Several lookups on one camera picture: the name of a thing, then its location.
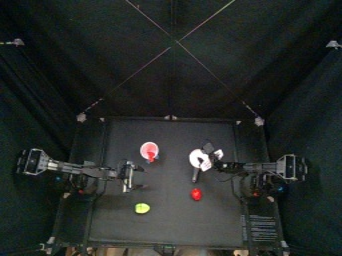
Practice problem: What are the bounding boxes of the red toy strawberry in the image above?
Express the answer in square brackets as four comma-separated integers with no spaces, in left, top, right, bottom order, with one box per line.
[190,188,203,202]

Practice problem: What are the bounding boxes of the yellow-green toy fruit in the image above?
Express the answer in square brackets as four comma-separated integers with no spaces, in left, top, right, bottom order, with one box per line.
[134,202,151,215]

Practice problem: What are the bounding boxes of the white text label sticker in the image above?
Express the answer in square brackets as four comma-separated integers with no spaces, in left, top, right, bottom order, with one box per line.
[247,214,278,245]

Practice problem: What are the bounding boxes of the thin light cord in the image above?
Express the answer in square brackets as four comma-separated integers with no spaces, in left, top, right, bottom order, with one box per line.
[123,0,260,118]
[81,0,238,115]

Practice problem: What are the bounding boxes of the red plastic cup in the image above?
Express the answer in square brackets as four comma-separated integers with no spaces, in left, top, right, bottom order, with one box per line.
[139,141,162,164]

